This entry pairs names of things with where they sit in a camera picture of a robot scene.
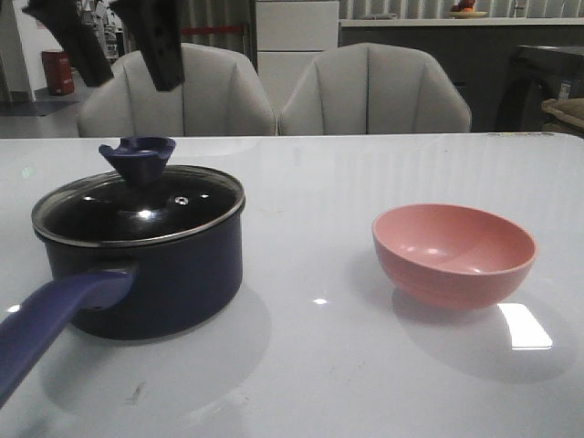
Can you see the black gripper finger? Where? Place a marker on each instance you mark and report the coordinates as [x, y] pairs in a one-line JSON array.
[[155, 27], [61, 19]]

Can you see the glass lid with blue knob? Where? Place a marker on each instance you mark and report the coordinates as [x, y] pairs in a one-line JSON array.
[[143, 200]]

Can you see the pink bowl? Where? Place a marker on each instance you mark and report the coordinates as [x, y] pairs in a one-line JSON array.
[[452, 256]]

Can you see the grey curtain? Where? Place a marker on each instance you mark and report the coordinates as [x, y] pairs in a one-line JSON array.
[[228, 24]]

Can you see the left grey chair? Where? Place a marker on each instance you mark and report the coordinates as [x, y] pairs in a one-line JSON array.
[[221, 95]]

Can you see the grey chair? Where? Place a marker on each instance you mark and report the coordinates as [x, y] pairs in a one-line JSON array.
[[370, 88], [221, 95]]

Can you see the white cabinet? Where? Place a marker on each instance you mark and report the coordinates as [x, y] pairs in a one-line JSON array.
[[288, 35]]

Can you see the right grey chair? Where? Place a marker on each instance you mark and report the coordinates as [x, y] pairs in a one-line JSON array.
[[370, 88]]

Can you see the dark blue saucepan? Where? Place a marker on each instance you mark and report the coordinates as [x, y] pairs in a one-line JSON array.
[[128, 293]]

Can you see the fruit plate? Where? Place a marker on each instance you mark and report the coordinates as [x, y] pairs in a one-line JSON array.
[[465, 9]]

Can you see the grey counter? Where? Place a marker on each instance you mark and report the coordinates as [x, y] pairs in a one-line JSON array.
[[473, 52]]

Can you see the dark side table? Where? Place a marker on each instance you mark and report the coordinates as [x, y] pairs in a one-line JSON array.
[[535, 74]]

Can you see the beige cushion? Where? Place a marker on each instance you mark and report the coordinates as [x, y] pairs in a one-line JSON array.
[[564, 116]]

